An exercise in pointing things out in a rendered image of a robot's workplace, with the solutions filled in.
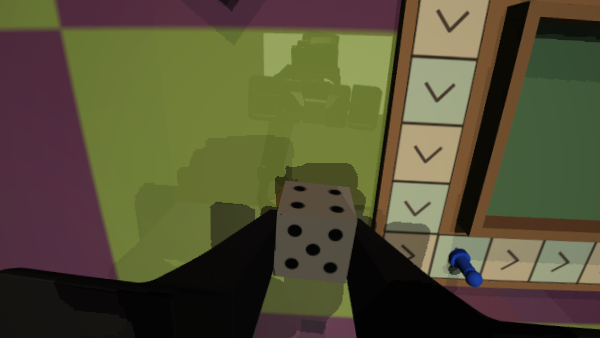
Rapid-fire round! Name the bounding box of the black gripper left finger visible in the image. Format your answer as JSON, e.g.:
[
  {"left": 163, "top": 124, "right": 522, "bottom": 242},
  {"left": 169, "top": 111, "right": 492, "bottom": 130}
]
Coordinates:
[{"left": 0, "top": 209, "right": 278, "bottom": 338}]

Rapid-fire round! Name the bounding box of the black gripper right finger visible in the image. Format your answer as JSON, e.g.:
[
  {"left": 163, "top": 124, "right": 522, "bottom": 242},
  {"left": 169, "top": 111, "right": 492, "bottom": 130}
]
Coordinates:
[{"left": 347, "top": 218, "right": 600, "bottom": 338}]

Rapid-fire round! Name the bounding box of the blue game pawn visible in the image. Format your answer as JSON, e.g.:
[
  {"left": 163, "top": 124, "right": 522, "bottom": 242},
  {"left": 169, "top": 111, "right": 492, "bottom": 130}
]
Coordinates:
[{"left": 449, "top": 249, "right": 482, "bottom": 287}]

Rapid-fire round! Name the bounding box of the orange-yellow round disc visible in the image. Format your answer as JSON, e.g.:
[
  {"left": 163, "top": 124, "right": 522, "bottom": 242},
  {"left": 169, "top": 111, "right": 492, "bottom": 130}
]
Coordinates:
[{"left": 276, "top": 188, "right": 283, "bottom": 207}]

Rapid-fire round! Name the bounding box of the grey die with black pips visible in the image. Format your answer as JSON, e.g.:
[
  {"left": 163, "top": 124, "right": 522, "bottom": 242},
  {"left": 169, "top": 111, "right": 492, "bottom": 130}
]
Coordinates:
[{"left": 273, "top": 181, "right": 358, "bottom": 284}]

